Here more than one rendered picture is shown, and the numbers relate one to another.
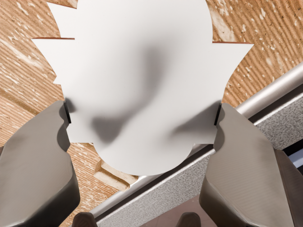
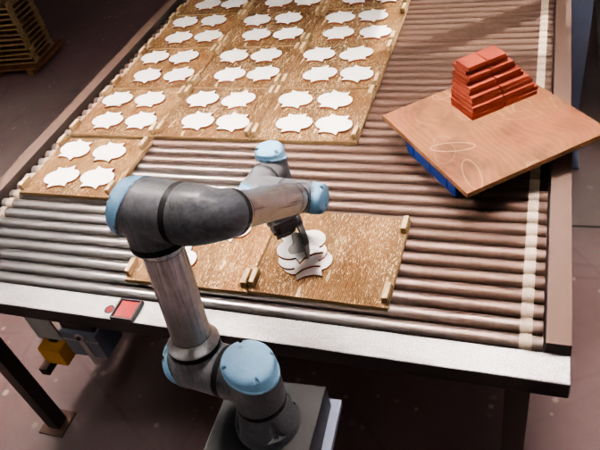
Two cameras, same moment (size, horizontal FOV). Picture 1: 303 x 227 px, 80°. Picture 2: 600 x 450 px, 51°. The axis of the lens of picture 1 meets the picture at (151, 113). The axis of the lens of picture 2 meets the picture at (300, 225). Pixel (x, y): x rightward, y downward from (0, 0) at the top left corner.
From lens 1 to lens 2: 1.73 m
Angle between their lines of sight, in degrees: 65
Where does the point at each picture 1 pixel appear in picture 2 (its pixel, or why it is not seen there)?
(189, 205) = not seen: outside the picture
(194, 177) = (253, 323)
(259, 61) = (327, 290)
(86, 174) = (237, 272)
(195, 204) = not seen: outside the picture
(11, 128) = (254, 244)
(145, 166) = (281, 253)
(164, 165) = (284, 255)
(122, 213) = not seen: hidden behind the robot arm
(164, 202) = (220, 324)
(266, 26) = (336, 284)
